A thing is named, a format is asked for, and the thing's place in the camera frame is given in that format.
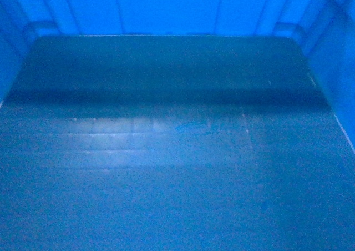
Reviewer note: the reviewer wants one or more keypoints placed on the large blue plastic crate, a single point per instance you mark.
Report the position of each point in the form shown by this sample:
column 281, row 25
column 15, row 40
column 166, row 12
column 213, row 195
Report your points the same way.
column 177, row 124

